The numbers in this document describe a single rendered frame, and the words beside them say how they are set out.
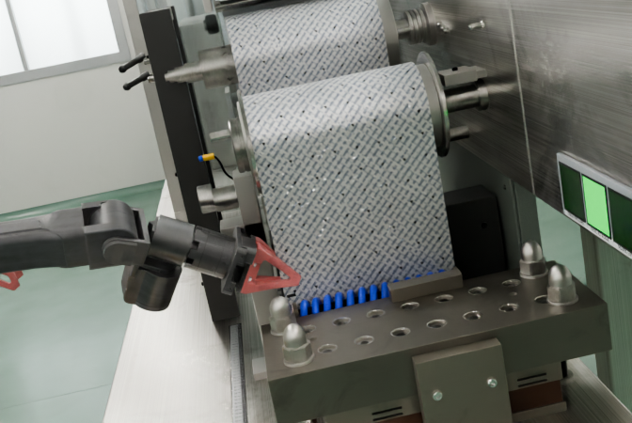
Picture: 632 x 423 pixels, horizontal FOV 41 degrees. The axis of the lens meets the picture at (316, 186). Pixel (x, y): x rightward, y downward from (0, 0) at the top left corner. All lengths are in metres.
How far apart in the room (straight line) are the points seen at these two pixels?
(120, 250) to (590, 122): 0.57
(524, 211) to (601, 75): 0.42
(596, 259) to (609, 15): 0.68
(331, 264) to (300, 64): 0.34
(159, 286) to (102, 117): 5.67
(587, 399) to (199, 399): 0.53
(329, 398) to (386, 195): 0.29
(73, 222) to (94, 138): 5.73
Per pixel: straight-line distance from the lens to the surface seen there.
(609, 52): 0.81
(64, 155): 6.88
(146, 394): 1.34
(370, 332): 1.05
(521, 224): 1.22
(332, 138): 1.11
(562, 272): 1.04
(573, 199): 0.94
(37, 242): 1.09
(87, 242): 1.08
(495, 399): 1.02
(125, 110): 6.75
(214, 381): 1.32
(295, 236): 1.13
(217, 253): 1.11
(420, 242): 1.16
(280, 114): 1.11
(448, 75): 1.16
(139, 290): 1.15
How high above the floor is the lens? 1.47
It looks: 14 degrees down
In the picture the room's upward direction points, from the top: 11 degrees counter-clockwise
